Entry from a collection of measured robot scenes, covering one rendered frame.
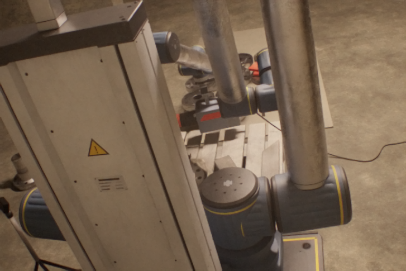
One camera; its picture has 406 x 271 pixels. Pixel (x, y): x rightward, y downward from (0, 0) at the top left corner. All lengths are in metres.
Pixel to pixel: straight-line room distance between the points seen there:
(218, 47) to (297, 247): 1.07
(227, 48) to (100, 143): 0.60
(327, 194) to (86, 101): 0.80
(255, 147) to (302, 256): 1.20
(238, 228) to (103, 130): 0.61
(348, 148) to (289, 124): 1.94
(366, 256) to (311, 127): 1.35
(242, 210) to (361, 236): 1.35
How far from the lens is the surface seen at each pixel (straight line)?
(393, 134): 3.47
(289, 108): 1.39
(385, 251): 2.67
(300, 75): 1.35
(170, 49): 2.15
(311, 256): 2.19
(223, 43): 1.53
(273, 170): 2.95
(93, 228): 1.35
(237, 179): 1.54
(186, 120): 3.26
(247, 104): 1.78
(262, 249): 1.62
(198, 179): 2.97
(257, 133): 3.34
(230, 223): 1.52
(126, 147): 1.13
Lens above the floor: 2.02
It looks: 34 degrees down
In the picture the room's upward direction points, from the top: 15 degrees counter-clockwise
